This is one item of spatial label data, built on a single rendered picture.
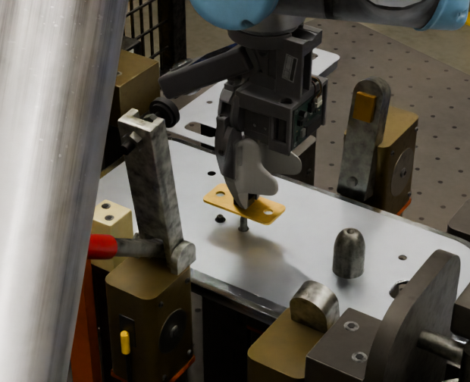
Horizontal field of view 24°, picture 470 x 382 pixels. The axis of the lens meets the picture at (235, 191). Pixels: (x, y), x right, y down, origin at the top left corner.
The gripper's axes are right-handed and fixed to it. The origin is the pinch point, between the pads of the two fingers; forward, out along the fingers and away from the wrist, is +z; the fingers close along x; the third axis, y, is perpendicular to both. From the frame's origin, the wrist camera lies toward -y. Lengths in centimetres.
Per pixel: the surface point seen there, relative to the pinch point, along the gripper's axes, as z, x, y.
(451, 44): 106, 243, -72
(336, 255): 2.4, -1.6, 12.0
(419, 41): 106, 239, -82
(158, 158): -13.5, -16.6, 1.7
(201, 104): 5.1, 19.2, -18.8
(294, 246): 4.8, 0.1, 6.3
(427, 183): 35, 61, -4
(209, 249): 4.9, -5.2, -0.8
